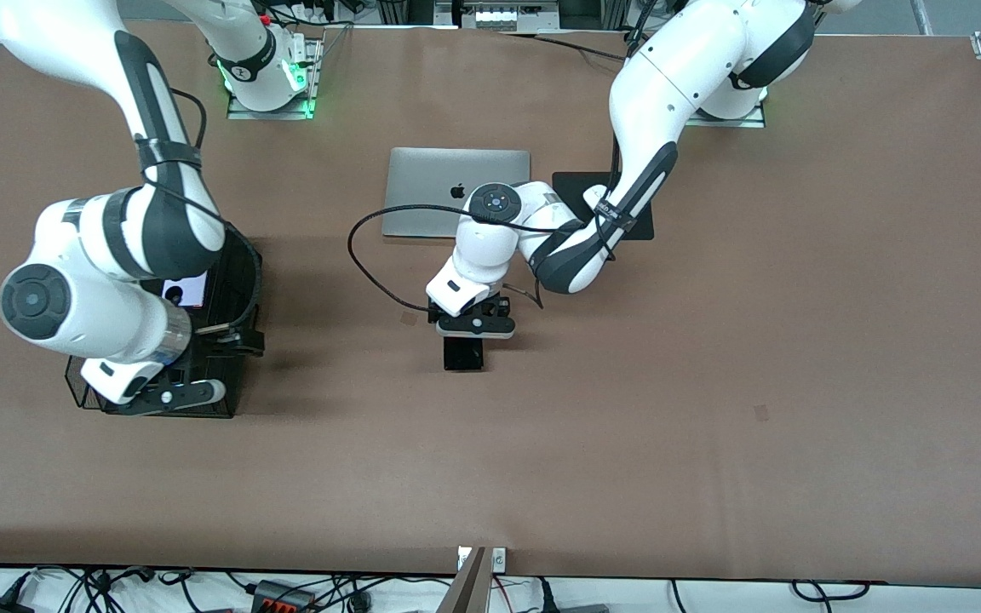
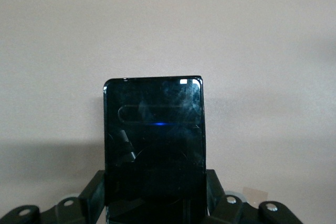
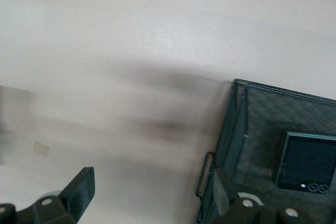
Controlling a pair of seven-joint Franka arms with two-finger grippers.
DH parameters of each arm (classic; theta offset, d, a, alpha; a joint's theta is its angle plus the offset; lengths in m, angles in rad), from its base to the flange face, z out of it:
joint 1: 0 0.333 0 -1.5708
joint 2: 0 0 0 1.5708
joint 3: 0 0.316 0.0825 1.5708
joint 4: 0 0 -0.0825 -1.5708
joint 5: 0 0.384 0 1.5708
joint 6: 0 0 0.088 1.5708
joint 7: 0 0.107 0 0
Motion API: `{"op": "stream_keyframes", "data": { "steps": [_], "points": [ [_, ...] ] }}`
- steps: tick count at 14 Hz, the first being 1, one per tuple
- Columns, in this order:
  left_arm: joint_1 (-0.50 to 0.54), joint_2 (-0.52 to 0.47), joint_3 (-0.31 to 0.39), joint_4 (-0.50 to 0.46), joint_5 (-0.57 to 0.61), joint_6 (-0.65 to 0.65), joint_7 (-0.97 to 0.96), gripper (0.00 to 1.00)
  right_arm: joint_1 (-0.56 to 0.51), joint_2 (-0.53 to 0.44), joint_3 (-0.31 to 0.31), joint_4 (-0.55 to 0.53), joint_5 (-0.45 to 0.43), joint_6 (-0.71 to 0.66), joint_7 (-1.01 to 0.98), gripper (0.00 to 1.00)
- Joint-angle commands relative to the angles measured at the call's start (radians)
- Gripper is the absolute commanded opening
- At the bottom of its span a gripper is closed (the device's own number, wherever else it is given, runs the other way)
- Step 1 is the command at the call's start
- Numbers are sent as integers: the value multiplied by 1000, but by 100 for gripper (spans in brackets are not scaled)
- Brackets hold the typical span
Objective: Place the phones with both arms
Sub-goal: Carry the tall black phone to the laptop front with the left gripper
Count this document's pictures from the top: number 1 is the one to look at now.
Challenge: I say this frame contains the black looped cable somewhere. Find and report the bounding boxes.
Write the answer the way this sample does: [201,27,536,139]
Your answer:
[790,581,871,602]

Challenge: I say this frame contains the black mesh two-tier tray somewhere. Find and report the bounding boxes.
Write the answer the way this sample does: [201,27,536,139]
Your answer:
[65,219,263,419]

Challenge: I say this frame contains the black orange power strip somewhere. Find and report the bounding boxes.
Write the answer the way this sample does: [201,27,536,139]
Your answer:
[250,580,314,613]

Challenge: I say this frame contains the white phone two lenses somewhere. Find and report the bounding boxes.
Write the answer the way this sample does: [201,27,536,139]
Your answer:
[163,277,206,308]

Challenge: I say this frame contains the black cable on table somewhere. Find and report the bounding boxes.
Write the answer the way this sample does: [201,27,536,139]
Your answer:
[499,32,628,62]

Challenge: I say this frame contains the long black phone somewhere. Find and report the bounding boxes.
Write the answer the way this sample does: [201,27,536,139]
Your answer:
[444,338,486,372]

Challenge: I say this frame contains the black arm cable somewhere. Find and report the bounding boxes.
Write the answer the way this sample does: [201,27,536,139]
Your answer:
[347,211,628,312]
[137,85,263,335]

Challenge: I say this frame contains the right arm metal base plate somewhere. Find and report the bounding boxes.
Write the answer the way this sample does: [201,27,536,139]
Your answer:
[227,38,321,120]

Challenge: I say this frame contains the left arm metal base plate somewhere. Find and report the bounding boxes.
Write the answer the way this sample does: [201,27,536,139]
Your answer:
[685,85,766,129]

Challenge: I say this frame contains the silver laptop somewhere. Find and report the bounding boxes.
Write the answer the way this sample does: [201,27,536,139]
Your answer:
[381,147,532,241]

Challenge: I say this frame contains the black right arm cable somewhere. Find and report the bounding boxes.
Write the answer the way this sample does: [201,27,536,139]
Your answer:
[137,85,263,335]

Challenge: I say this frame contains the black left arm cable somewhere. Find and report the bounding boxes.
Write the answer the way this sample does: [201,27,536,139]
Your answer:
[347,211,628,312]

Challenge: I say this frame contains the aluminium profile beam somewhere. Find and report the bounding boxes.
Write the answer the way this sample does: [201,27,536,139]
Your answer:
[438,547,488,613]

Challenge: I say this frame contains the black mouse pad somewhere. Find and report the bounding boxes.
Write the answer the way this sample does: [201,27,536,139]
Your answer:
[552,171,655,241]

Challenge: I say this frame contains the white terminal device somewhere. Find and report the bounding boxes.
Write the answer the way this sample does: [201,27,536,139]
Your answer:
[435,0,559,31]

